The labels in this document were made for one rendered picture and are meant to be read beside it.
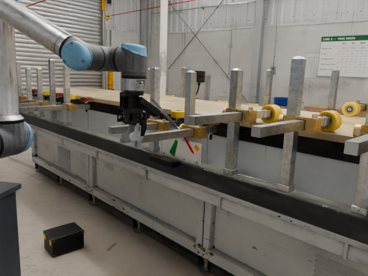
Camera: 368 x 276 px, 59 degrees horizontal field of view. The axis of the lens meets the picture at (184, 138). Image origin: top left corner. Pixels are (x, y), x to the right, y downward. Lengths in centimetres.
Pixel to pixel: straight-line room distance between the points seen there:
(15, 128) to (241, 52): 839
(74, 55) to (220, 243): 122
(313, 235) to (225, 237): 66
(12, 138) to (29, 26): 53
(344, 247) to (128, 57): 95
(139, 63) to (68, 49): 24
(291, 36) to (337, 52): 120
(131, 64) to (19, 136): 66
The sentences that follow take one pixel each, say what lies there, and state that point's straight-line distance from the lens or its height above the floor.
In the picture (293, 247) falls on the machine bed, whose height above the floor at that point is 37.
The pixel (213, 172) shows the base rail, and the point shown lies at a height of 70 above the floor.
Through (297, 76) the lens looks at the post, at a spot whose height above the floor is 110.
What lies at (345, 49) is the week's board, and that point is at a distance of 852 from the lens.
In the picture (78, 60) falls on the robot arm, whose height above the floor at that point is 113.
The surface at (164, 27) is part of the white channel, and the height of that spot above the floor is 151.
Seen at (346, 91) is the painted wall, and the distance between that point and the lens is 848.
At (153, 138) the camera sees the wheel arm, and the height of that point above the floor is 84.
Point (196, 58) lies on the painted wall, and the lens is 1040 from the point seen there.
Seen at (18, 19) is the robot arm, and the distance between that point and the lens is 130.
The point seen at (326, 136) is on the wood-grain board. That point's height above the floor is 89.
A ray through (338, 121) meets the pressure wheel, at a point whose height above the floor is 95.
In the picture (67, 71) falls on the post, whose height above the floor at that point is 109.
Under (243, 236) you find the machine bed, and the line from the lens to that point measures 173.
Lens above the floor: 109
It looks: 11 degrees down
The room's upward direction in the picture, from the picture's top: 2 degrees clockwise
